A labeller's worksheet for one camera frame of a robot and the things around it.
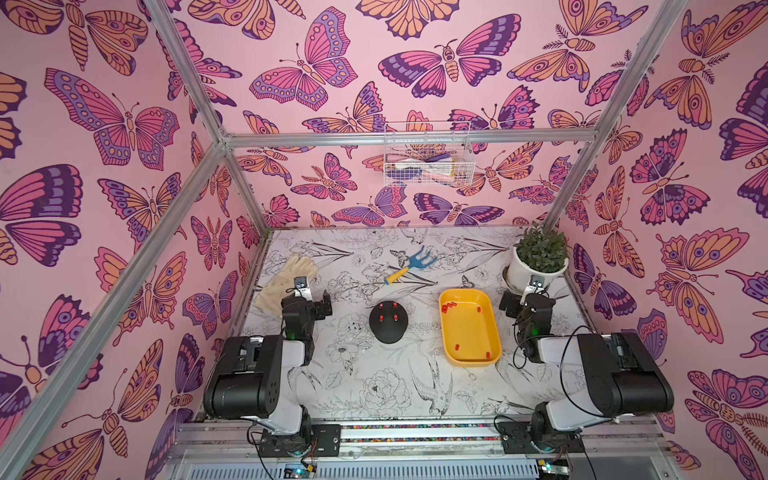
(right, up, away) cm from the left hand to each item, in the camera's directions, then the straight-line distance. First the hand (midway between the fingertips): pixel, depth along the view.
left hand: (313, 289), depth 94 cm
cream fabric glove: (-16, -3, +7) cm, 17 cm away
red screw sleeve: (+26, -6, -11) cm, 29 cm away
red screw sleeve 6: (+42, -6, +3) cm, 43 cm away
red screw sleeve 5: (+54, -7, +3) cm, 54 cm away
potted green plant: (+69, +12, -4) cm, 71 cm away
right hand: (+67, -1, -1) cm, 67 cm away
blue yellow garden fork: (+34, +9, +16) cm, 38 cm away
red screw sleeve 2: (+26, -3, -9) cm, 27 cm away
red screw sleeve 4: (+53, -18, -7) cm, 57 cm away
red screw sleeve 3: (+44, -17, -5) cm, 48 cm away
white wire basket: (+37, +43, +1) cm, 57 cm away
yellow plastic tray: (+51, -13, +3) cm, 52 cm away
